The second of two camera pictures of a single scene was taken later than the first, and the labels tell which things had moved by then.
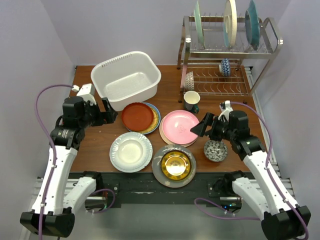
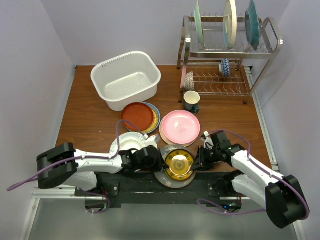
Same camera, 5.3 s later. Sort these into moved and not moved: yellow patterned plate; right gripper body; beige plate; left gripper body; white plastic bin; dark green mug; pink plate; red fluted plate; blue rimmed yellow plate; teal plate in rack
Moved: yellow patterned plate; left gripper body; right gripper body
Not moved: dark green mug; pink plate; blue rimmed yellow plate; teal plate in rack; beige plate; red fluted plate; white plastic bin
